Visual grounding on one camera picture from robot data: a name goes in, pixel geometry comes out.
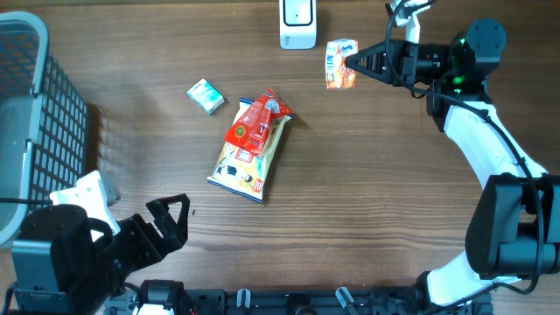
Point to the white barcode scanner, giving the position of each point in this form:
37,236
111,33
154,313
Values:
297,24

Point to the teal tissue pack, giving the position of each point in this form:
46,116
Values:
206,96

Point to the orange small box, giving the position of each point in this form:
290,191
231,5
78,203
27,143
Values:
337,74

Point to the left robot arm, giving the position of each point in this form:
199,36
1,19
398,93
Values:
69,263

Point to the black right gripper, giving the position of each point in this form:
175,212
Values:
383,73

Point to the cream snack bag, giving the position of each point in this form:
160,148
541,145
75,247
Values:
240,172

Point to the grey plastic shopping basket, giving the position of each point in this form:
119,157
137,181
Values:
44,122

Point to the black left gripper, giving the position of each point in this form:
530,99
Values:
175,232

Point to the red snack packet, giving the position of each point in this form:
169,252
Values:
252,129

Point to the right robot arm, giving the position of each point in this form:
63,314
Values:
514,231

